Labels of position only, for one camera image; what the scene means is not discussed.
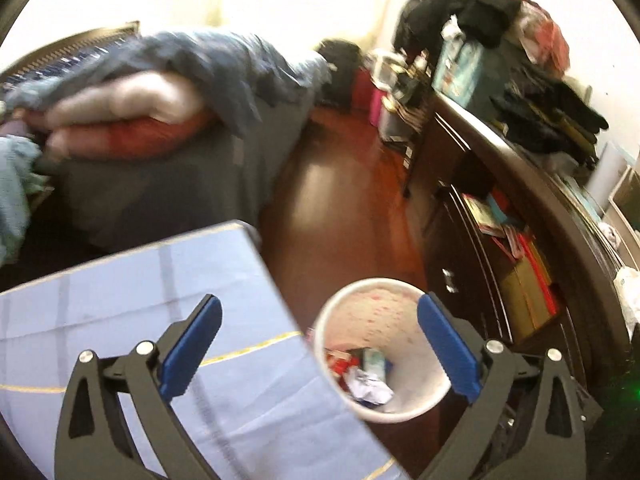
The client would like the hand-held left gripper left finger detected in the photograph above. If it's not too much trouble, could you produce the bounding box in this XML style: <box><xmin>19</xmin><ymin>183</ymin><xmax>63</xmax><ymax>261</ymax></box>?
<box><xmin>54</xmin><ymin>294</ymin><xmax>223</xmax><ymax>480</ymax></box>

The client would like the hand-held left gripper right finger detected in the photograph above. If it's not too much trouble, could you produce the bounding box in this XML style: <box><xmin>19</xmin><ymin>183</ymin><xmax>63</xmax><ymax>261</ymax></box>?
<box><xmin>416</xmin><ymin>291</ymin><xmax>587</xmax><ymax>480</ymax></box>

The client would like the white trash bin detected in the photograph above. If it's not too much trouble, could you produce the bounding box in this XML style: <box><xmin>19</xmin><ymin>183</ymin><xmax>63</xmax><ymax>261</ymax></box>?
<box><xmin>312</xmin><ymin>277</ymin><xmax>453</xmax><ymax>423</ymax></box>

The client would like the white paper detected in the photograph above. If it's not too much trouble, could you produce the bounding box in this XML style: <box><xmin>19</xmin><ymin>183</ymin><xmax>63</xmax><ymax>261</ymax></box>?
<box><xmin>345</xmin><ymin>367</ymin><xmax>393</xmax><ymax>406</ymax></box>

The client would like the red snack bag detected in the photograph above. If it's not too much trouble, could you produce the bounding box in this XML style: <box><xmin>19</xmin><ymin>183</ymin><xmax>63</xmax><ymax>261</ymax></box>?
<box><xmin>325</xmin><ymin>347</ymin><xmax>368</xmax><ymax>378</ymax></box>

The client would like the teal packet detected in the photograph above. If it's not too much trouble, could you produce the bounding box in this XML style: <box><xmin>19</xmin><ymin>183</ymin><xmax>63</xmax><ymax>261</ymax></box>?
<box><xmin>362</xmin><ymin>349</ymin><xmax>386</xmax><ymax>376</ymax></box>

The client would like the light blue checked tablecloth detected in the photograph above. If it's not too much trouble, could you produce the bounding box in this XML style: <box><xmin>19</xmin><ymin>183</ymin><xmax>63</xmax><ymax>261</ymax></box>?
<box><xmin>0</xmin><ymin>219</ymin><xmax>411</xmax><ymax>480</ymax></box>

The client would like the row of books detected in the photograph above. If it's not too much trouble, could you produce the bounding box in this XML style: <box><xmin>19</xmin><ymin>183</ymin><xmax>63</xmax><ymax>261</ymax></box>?
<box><xmin>462</xmin><ymin>190</ymin><xmax>561</xmax><ymax>343</ymax></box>

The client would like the white plastic bag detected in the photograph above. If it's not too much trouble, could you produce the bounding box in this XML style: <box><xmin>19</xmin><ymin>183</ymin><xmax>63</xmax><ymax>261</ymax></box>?
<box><xmin>612</xmin><ymin>267</ymin><xmax>640</xmax><ymax>336</ymax></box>

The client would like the bed with grey sheet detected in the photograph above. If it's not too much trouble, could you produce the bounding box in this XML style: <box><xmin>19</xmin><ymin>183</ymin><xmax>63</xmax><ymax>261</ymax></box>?
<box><xmin>45</xmin><ymin>60</ymin><xmax>331</xmax><ymax>256</ymax></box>

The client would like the dark wooden dresser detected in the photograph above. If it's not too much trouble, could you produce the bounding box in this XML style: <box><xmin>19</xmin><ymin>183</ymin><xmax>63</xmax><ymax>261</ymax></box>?
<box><xmin>402</xmin><ymin>92</ymin><xmax>640</xmax><ymax>411</ymax></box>

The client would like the white box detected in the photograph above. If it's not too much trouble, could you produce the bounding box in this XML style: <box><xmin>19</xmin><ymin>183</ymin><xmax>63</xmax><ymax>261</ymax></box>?
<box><xmin>585</xmin><ymin>142</ymin><xmax>640</xmax><ymax>241</ymax></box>

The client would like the light blue cloth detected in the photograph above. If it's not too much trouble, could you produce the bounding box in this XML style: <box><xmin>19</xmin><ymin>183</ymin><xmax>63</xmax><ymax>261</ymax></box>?
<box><xmin>0</xmin><ymin>137</ymin><xmax>43</xmax><ymax>266</ymax></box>

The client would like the pink bin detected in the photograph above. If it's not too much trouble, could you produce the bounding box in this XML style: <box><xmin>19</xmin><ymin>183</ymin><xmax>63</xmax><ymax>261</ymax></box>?
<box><xmin>369</xmin><ymin>87</ymin><xmax>388</xmax><ymax>126</ymax></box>

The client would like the stack of folded dark clothes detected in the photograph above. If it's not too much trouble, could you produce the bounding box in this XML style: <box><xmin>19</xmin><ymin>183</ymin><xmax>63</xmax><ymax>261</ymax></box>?
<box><xmin>492</xmin><ymin>67</ymin><xmax>608</xmax><ymax>161</ymax></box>

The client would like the red suitcase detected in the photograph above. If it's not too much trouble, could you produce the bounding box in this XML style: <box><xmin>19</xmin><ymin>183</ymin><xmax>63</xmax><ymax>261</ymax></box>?
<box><xmin>352</xmin><ymin>69</ymin><xmax>376</xmax><ymax>111</ymax></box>

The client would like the teal printed box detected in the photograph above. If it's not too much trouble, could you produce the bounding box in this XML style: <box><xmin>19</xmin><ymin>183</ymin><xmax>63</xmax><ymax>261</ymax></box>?
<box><xmin>432</xmin><ymin>37</ymin><xmax>521</xmax><ymax>111</ymax></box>

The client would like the clear storage box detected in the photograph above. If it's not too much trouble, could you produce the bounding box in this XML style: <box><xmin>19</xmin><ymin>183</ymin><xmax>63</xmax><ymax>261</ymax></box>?
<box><xmin>372</xmin><ymin>50</ymin><xmax>406</xmax><ymax>91</ymax></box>

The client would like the blue blanket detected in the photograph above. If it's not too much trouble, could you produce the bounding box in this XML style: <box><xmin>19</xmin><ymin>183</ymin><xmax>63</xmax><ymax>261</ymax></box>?
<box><xmin>2</xmin><ymin>30</ymin><xmax>331</xmax><ymax>133</ymax></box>

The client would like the black suitcase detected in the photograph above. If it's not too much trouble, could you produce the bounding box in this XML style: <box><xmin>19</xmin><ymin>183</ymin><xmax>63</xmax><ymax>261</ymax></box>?
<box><xmin>317</xmin><ymin>39</ymin><xmax>363</xmax><ymax>108</ymax></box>

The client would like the pink cloth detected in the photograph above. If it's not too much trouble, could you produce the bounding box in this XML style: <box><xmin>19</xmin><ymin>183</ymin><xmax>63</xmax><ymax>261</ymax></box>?
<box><xmin>517</xmin><ymin>0</ymin><xmax>571</xmax><ymax>78</ymax></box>

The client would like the black hanging jacket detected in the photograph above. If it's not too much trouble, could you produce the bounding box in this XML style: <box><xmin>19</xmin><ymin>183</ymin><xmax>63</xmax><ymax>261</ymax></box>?
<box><xmin>392</xmin><ymin>0</ymin><xmax>466</xmax><ymax>58</ymax></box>

